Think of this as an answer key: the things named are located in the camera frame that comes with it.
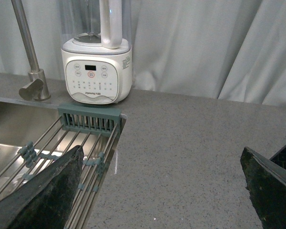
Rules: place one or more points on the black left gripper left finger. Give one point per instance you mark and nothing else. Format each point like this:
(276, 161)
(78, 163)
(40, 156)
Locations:
(45, 201)

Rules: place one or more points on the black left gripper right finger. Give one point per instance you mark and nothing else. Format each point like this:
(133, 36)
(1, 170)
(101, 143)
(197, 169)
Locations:
(266, 183)

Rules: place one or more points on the stainless steel sink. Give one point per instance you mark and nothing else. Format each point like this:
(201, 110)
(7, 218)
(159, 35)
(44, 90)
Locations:
(21, 125)

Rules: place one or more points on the steel roll-up drying rack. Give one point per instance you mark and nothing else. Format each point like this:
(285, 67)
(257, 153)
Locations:
(97, 150)

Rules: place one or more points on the green sink caddy basket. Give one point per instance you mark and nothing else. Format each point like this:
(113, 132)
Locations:
(90, 119)

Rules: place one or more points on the stainless steel faucet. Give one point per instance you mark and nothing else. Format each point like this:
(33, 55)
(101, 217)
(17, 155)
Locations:
(37, 88)

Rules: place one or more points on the white curtain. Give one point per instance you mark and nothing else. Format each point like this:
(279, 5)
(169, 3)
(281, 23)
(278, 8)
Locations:
(224, 49)

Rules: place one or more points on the white blender with jug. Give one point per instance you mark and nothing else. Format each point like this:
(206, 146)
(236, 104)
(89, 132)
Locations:
(96, 48)

